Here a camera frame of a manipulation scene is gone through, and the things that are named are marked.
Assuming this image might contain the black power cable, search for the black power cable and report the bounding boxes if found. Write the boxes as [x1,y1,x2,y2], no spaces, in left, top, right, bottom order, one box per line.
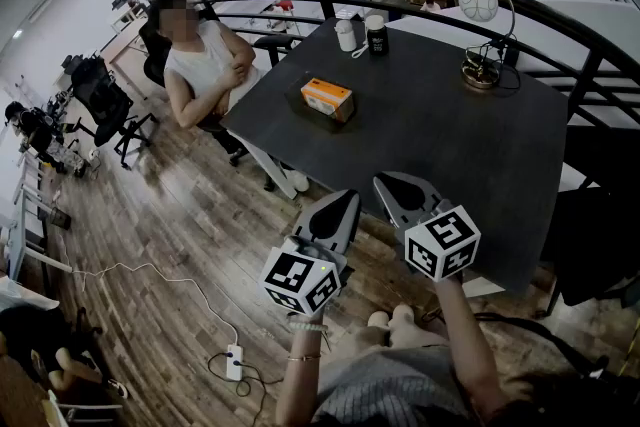
[207,350,284,427]

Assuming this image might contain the orange tissue pack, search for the orange tissue pack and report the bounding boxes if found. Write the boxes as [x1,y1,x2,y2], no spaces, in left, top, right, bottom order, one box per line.
[300,77,355,124]

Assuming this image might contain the gold lamp with globe shade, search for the gold lamp with globe shade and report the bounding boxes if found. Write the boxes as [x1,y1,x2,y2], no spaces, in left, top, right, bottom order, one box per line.
[457,0,522,91]

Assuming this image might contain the black box with orange packet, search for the black box with orange packet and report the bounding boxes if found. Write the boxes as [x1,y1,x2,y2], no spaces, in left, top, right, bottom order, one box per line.
[283,72,364,135]

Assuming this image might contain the white desk frame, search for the white desk frame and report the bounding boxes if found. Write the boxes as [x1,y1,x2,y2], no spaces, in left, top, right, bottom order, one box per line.
[0,149,74,286]

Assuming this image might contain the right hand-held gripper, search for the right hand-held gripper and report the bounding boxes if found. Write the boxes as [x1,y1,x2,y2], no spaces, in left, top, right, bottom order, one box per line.
[373,171,482,284]

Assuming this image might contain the person's beige trousers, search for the person's beige trousers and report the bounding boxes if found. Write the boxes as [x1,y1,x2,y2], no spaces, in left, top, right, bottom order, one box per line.
[349,322,447,351]

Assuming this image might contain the pale beaded bracelet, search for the pale beaded bracelet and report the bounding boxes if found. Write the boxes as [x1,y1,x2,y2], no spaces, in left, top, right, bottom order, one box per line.
[288,320,330,334]

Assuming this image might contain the black bottle with white cap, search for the black bottle with white cap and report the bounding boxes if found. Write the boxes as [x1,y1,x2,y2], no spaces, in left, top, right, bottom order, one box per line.
[364,14,390,57]

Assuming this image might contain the person's right beige shoe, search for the person's right beige shoe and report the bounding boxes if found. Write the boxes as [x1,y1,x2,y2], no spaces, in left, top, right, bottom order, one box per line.
[390,303,417,327]

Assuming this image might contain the black fabric chair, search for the black fabric chair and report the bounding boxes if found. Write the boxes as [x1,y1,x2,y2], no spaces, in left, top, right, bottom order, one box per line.
[542,187,640,316]

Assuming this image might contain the white power strip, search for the white power strip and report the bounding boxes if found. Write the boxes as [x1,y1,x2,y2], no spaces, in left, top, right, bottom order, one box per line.
[225,343,245,382]

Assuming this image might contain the black mesh waste basket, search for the black mesh waste basket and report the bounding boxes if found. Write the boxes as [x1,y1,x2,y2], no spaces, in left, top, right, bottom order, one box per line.
[49,207,72,231]

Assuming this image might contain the black office chair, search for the black office chair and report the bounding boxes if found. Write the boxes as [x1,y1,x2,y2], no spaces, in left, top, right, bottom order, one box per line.
[62,54,160,171]
[138,17,296,166]

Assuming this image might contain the person's right forearm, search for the person's right forearm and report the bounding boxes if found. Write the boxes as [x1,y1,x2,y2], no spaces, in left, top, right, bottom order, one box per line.
[433,274,509,421]

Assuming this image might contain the white power cable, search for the white power cable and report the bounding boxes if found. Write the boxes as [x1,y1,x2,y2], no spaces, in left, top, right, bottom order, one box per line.
[58,234,240,346]

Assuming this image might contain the person's grey top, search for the person's grey top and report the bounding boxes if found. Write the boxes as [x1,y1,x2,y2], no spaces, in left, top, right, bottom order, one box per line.
[312,344,474,427]

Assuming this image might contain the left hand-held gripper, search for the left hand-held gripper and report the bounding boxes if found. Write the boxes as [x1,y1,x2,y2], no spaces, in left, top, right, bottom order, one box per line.
[258,189,361,316]

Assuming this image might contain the white table leg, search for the white table leg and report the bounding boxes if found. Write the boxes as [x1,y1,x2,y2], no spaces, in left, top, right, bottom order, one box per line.
[227,129,299,200]

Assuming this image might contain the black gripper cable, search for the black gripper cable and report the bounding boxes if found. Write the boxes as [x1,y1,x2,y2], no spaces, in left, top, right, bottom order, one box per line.
[424,309,611,376]

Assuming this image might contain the person's left forearm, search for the person's left forearm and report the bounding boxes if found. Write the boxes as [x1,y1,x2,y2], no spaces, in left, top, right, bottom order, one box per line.
[274,312,331,427]

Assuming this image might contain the white cylindrical container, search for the white cylindrical container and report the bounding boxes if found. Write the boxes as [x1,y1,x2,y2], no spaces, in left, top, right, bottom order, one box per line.
[333,18,358,53]

